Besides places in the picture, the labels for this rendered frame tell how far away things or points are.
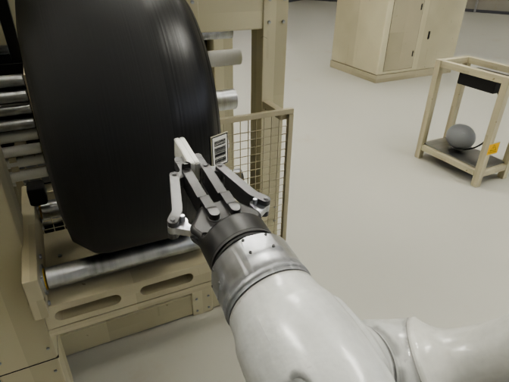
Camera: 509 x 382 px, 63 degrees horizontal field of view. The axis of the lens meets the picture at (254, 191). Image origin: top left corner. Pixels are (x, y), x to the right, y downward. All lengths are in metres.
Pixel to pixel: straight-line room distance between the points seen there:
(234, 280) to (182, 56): 0.43
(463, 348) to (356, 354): 0.15
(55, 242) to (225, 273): 0.87
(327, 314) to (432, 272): 2.14
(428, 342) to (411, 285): 1.89
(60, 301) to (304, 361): 0.69
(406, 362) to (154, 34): 0.57
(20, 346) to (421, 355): 0.91
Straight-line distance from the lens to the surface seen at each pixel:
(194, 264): 0.96
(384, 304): 2.20
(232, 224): 0.43
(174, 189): 0.51
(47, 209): 1.17
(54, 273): 0.93
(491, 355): 0.46
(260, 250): 0.39
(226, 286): 0.39
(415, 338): 0.46
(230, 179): 0.53
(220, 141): 0.74
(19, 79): 1.25
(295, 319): 0.34
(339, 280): 2.27
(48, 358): 1.18
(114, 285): 0.95
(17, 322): 1.10
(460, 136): 3.59
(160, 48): 0.71
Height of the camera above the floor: 1.48
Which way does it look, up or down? 30 degrees down
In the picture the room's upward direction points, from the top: 1 degrees clockwise
